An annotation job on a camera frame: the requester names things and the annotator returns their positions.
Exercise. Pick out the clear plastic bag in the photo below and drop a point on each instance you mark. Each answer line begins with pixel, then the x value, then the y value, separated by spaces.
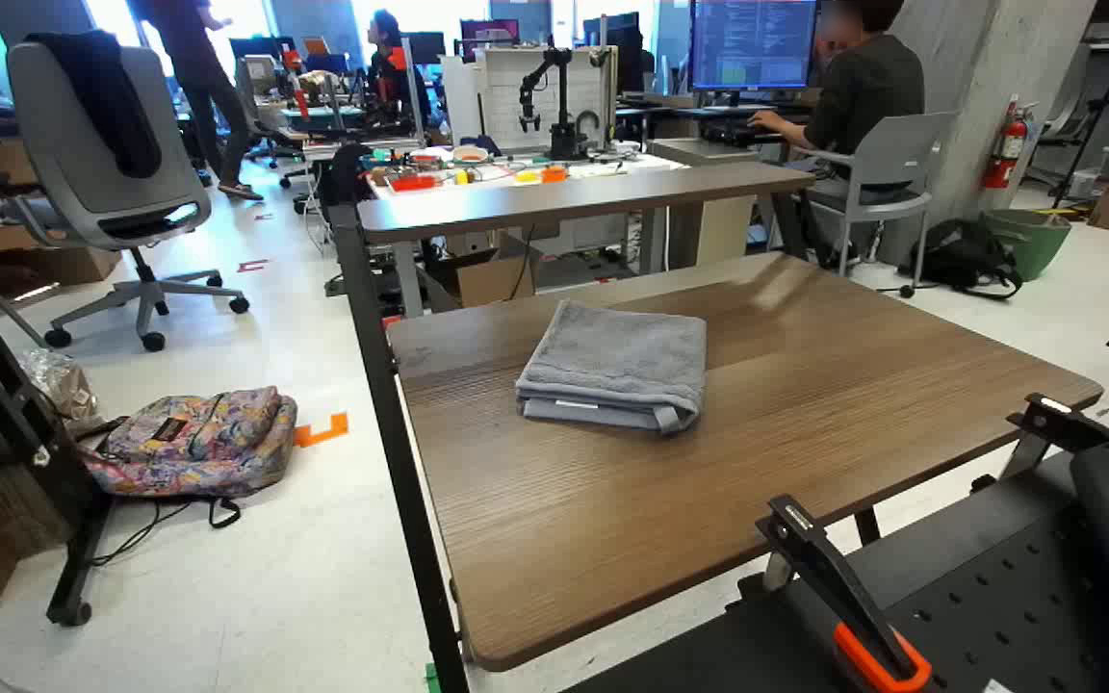
pixel 64 385

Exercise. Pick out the person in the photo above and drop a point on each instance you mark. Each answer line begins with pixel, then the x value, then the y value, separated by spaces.
pixel 867 91
pixel 193 67
pixel 389 67

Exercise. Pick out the black stand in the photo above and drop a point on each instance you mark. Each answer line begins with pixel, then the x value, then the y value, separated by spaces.
pixel 6 414

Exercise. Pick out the brown table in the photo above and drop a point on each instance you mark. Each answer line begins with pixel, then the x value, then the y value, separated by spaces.
pixel 564 197

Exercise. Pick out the green bin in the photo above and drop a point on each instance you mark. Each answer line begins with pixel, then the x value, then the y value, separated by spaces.
pixel 1036 245

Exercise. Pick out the grey folded cloth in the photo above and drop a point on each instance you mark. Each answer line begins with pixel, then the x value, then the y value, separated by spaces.
pixel 617 361

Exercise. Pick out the black metal clamp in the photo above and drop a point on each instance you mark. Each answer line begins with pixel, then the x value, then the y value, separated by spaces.
pixel 1060 423

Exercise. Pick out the black backpack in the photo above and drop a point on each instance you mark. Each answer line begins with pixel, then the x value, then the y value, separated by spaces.
pixel 964 255

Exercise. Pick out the grey office chair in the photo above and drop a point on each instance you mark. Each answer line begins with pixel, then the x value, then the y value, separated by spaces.
pixel 73 164

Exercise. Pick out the red fire extinguisher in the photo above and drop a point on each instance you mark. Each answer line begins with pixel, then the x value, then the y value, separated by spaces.
pixel 1005 149

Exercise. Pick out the monitor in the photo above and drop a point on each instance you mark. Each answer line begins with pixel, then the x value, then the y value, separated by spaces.
pixel 752 43

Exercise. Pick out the white panel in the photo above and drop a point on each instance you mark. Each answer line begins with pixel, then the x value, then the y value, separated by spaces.
pixel 502 96

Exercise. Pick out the small black robot arm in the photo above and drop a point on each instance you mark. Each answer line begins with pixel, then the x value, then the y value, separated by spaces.
pixel 564 106

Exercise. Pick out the black metal post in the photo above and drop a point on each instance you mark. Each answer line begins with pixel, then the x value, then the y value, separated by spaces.
pixel 391 433

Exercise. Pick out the dark jacket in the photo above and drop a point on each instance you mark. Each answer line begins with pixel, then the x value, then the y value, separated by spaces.
pixel 102 96

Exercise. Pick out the grey plastic chair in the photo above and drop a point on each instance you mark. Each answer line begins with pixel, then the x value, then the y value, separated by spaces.
pixel 891 164

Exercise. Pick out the colourful patterned backpack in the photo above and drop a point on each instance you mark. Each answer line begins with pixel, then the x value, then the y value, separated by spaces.
pixel 198 443

